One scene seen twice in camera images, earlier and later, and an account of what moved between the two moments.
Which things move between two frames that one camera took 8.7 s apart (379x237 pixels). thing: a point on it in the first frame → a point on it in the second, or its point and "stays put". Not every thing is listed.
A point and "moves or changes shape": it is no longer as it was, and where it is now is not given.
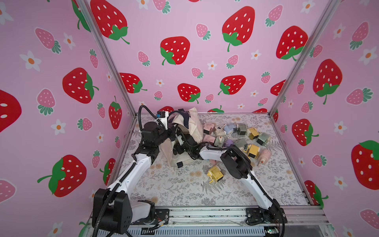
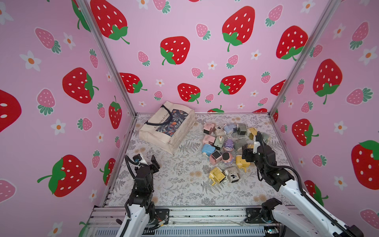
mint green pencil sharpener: (263, 138) stays put
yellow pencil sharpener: (215, 174) stays put
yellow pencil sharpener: (253, 133) stays put
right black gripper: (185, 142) → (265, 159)
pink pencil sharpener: (208, 128) stays put
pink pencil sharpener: (208, 138) stays put
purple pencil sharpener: (228, 142) stays put
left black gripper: (170, 132) → (153, 166)
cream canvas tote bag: (193, 126) moves or changes shape
